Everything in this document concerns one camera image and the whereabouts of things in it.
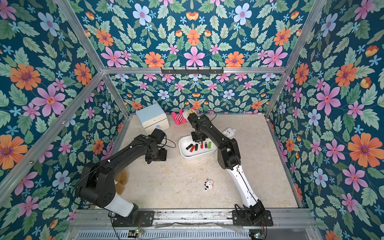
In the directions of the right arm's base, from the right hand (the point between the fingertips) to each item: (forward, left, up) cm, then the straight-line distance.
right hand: (199, 139), depth 100 cm
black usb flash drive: (-4, +2, -3) cm, 6 cm away
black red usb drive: (-6, +8, -3) cm, 10 cm away
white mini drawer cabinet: (+9, +31, +12) cm, 34 cm away
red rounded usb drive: (-3, -2, -3) cm, 5 cm away
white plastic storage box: (-6, +6, -3) cm, 9 cm away
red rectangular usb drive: (-6, +5, -3) cm, 8 cm away
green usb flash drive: (-2, -7, -4) cm, 8 cm away
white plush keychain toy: (+6, -21, 0) cm, 22 cm away
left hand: (-16, +21, +4) cm, 27 cm away
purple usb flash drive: (-2, -5, -4) cm, 6 cm away
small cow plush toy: (-30, -7, -2) cm, 31 cm away
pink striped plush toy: (+18, +14, +3) cm, 23 cm away
